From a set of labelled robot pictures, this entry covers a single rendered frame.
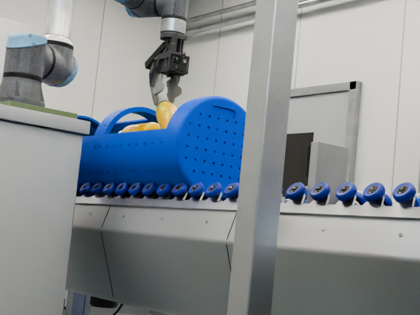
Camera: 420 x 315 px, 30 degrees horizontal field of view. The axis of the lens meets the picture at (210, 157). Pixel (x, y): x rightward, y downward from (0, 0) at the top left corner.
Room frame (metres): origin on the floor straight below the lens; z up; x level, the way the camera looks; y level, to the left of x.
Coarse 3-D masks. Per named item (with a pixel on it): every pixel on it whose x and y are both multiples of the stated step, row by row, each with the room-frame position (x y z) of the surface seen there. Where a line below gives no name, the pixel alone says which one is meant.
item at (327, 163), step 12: (312, 144) 1.78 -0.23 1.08; (324, 144) 1.77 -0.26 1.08; (312, 156) 1.77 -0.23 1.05; (324, 156) 1.78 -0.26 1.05; (336, 156) 1.80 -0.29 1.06; (312, 168) 1.77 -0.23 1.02; (324, 168) 1.78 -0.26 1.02; (336, 168) 1.80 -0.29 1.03; (312, 180) 1.77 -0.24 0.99; (324, 180) 1.78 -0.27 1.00; (336, 180) 1.80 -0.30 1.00
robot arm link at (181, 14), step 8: (160, 0) 2.25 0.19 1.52; (168, 0) 2.23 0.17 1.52; (176, 0) 2.23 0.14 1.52; (184, 0) 2.24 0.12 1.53; (160, 8) 2.25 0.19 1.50; (168, 8) 2.23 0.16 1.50; (176, 8) 2.23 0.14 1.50; (184, 8) 2.24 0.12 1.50; (168, 16) 2.23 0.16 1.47; (176, 16) 2.23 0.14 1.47; (184, 16) 2.25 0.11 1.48
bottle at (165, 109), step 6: (162, 102) 2.25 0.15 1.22; (168, 102) 2.25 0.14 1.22; (156, 108) 2.26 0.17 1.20; (162, 108) 2.23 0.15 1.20; (168, 108) 2.23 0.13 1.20; (174, 108) 2.23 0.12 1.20; (156, 114) 2.25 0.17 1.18; (162, 114) 2.22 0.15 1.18; (168, 114) 2.21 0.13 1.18; (162, 120) 2.22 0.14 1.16; (168, 120) 2.20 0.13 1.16; (162, 126) 2.21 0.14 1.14
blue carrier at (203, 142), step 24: (216, 96) 2.12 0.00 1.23; (144, 120) 2.58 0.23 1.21; (192, 120) 2.08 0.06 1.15; (216, 120) 2.12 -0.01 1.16; (240, 120) 2.17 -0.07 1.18; (96, 144) 2.40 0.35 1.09; (120, 144) 2.29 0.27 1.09; (144, 144) 2.18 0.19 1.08; (168, 144) 2.08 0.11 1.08; (192, 144) 2.08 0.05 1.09; (216, 144) 2.13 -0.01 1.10; (240, 144) 2.18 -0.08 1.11; (96, 168) 2.43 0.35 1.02; (120, 168) 2.31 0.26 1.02; (144, 168) 2.21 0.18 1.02; (168, 168) 2.11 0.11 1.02; (192, 168) 2.09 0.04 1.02; (216, 168) 2.13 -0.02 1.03; (240, 168) 2.19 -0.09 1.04
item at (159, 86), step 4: (156, 76) 2.26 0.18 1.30; (160, 76) 2.25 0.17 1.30; (156, 80) 2.26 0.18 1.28; (160, 80) 2.25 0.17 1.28; (156, 84) 2.26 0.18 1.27; (160, 84) 2.24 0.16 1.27; (164, 84) 2.23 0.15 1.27; (152, 88) 2.25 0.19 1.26; (156, 88) 2.25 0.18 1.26; (160, 88) 2.24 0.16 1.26; (152, 92) 2.26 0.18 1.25; (156, 92) 2.25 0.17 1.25; (152, 96) 2.26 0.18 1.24; (156, 96) 2.26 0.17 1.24; (156, 100) 2.27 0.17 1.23; (156, 104) 2.27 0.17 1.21
